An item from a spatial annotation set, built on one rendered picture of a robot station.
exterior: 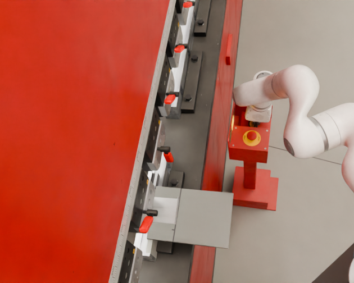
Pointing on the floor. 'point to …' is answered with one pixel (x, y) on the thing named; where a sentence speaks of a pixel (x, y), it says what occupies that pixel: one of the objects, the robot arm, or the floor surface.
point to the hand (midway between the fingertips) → (256, 122)
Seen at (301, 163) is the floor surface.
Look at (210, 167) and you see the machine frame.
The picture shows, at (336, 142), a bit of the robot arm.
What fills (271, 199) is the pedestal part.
